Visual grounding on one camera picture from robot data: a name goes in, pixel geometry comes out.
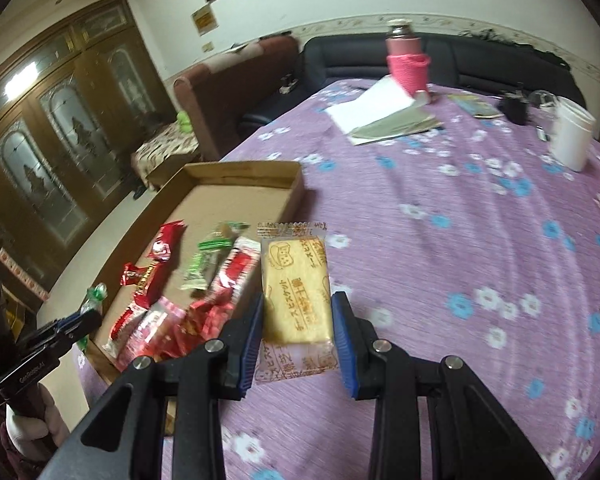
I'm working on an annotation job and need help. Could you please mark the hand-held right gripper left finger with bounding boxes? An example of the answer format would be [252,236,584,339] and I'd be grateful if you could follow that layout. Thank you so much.
[39,292,266,480]

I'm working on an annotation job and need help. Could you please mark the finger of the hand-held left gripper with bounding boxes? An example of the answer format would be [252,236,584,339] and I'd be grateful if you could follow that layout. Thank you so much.
[17,309,104,362]

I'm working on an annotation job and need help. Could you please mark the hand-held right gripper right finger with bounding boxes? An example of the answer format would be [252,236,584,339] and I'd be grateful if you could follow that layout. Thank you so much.
[330,291,556,480]

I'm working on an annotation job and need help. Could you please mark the green white candy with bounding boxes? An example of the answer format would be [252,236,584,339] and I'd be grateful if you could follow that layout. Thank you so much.
[79,282,109,320]

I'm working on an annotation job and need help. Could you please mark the white red snack packet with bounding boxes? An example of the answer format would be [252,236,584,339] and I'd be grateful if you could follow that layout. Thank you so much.
[101,305,148,356]

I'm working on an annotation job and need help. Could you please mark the red gold snack packet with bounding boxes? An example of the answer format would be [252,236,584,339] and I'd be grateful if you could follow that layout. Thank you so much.
[172,295,241,358]

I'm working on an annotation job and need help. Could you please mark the yellow biscuit packet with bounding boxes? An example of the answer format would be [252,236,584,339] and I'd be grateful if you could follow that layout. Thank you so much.
[254,220,341,386]

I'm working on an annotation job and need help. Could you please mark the long red snack packet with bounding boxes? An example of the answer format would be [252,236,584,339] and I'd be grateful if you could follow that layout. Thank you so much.
[207,236,262,301]

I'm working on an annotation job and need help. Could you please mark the pink snack packet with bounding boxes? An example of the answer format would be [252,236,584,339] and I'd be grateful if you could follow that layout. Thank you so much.
[117,296,186,366]

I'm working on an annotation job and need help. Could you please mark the red brown candy wrapper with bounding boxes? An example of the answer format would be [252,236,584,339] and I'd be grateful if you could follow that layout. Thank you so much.
[120,259,173,308]

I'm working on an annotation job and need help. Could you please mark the green snack packet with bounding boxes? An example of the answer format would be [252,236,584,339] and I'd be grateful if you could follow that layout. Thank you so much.
[181,221,248,291]

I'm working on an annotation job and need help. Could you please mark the small red snack packet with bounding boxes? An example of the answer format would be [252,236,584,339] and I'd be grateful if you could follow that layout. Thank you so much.
[147,220,187,263]

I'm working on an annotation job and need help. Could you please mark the shallow cardboard box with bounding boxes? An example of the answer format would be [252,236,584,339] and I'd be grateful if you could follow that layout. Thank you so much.
[82,160,306,436]

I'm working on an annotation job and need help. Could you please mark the person's left forearm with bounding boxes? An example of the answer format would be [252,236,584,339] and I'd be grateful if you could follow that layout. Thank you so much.
[0,405,41,480]

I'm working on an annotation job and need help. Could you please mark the person's left hand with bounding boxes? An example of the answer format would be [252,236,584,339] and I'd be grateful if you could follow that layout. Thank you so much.
[2,385,73,461]

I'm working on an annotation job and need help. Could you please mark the purple floral tablecloth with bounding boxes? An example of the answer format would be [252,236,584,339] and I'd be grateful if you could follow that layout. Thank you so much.
[72,77,600,480]

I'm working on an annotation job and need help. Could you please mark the wooden glass doors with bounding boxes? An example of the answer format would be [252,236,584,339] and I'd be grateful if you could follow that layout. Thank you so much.
[0,0,178,311]

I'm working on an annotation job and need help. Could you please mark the floral seat cushion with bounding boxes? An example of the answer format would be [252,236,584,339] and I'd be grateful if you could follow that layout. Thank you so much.
[130,125,201,191]

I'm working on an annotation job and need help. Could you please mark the grey green booklet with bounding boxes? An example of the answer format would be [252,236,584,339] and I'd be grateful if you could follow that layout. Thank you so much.
[347,107,443,147]

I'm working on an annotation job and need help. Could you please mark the white paper sheet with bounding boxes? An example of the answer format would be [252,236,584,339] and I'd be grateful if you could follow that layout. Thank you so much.
[325,76,416,133]

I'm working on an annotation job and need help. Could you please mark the brown armchair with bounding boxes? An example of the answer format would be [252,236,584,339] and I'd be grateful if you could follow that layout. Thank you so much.
[174,35,301,161]

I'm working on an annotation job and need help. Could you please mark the colourful paper leaflet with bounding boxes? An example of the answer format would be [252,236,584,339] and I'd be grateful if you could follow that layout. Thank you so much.
[447,92,503,120]

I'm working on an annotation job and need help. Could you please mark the pink bottle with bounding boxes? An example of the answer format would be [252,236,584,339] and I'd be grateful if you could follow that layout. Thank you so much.
[385,19,431,98]

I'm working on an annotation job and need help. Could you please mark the black leather sofa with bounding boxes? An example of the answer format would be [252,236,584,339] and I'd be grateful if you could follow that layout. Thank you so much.
[240,34,588,128]

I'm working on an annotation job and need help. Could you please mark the black key pouch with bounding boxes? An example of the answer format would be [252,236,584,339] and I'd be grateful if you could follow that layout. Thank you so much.
[497,87,531,126]

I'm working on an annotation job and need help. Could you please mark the white cup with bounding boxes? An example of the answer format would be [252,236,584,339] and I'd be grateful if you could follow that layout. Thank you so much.
[550,96,597,172]

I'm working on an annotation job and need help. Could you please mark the clear glass jar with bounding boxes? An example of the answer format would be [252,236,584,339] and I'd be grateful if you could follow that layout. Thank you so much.
[529,89,558,111]

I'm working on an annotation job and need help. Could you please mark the yellow wall notice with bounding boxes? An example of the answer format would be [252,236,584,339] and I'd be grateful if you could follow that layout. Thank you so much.
[191,4,218,36]

